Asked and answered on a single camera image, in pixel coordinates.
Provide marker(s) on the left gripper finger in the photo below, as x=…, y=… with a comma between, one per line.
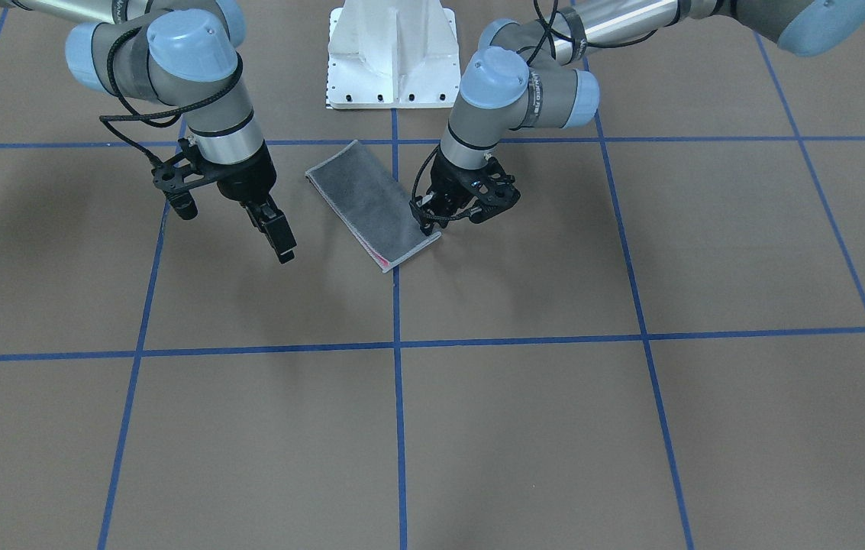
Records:
x=426, y=223
x=417, y=210

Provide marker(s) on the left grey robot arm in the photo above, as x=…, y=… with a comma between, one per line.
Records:
x=521, y=77

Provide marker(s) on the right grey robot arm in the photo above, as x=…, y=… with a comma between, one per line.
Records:
x=177, y=61

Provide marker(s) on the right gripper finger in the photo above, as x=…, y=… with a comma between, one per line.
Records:
x=261, y=215
x=279, y=234

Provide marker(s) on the pink and grey towel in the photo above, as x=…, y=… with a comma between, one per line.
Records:
x=372, y=204

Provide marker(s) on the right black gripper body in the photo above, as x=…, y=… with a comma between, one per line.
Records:
x=246, y=179

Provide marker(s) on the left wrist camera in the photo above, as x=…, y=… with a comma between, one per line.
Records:
x=493, y=190

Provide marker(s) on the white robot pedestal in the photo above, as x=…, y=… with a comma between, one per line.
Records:
x=392, y=54

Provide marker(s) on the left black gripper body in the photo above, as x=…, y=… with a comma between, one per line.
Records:
x=450, y=183

